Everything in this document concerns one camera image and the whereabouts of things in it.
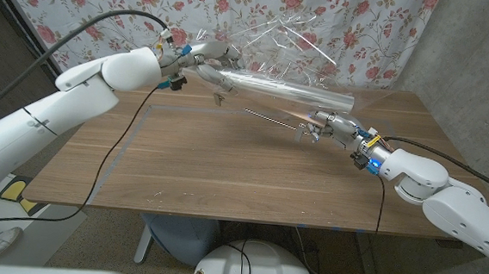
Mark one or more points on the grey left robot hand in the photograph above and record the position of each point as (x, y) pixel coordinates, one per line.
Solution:
(202, 58)

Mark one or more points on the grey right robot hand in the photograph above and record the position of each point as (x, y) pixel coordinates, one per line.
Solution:
(348, 133)

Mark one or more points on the small metal binder clip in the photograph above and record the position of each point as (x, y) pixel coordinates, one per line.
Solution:
(300, 133)

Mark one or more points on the cling film roll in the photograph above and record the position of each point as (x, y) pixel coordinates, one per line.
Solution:
(290, 93)

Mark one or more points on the wooden stick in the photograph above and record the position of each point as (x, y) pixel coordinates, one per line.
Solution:
(271, 120)

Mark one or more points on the transparent cling film sheet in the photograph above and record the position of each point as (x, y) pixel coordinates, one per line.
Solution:
(285, 49)

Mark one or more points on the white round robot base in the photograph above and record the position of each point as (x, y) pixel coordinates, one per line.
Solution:
(257, 267)

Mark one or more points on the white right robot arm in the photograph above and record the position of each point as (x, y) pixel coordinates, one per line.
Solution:
(451, 199)

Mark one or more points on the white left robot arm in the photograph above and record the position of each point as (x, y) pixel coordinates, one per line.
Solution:
(56, 111)

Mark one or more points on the floral print curtain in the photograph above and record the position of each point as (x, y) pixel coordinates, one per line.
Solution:
(258, 8)

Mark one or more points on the grey table leg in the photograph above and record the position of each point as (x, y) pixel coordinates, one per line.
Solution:
(367, 258)

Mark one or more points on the blue-grey chair seat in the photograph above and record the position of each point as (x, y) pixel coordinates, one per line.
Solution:
(186, 236)

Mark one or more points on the yellow and black pad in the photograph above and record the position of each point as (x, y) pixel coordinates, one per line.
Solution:
(18, 192)

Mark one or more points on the white floor platform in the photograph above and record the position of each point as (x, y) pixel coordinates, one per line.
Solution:
(48, 231)

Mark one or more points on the white shoe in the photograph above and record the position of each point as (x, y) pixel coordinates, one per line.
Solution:
(4, 241)

